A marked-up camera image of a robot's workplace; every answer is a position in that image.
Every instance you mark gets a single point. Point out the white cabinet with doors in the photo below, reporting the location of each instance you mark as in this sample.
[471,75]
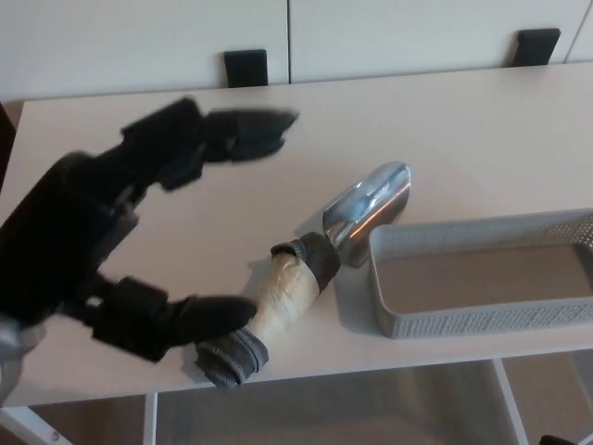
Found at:
[139,37]

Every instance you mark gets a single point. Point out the grey perforated plastic container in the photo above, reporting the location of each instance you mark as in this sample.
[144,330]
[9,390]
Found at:
[463,320]

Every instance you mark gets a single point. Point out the white metal-frame desk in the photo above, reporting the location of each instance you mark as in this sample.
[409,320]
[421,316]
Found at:
[417,116]

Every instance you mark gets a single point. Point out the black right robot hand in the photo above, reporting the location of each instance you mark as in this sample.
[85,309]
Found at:
[553,440]

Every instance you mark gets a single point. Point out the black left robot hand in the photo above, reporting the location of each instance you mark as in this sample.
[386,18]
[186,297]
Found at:
[55,232]

